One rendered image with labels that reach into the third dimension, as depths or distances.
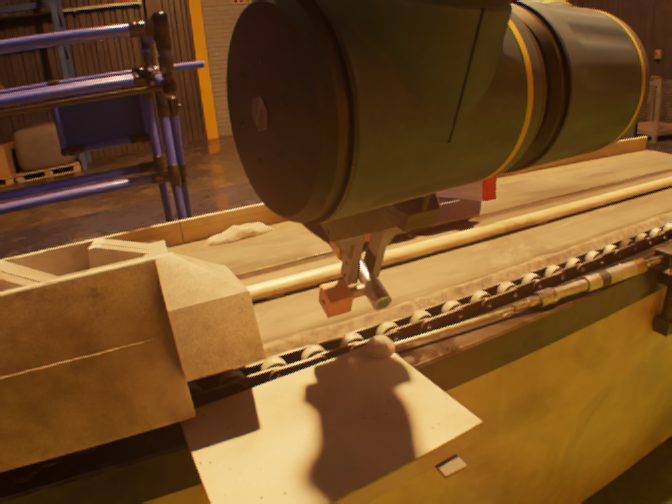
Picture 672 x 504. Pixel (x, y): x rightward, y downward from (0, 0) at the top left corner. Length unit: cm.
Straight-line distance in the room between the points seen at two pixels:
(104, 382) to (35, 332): 9
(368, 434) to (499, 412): 39
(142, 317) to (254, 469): 20
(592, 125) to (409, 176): 15
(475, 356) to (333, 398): 26
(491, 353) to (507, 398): 13
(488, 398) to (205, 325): 51
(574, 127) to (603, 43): 6
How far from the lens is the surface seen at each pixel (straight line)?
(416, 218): 47
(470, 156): 22
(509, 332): 78
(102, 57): 1088
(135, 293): 53
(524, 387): 89
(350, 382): 61
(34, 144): 956
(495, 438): 92
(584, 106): 29
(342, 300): 58
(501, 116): 23
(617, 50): 34
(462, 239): 114
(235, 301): 51
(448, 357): 71
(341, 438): 54
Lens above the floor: 117
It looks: 22 degrees down
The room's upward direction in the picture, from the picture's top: 5 degrees counter-clockwise
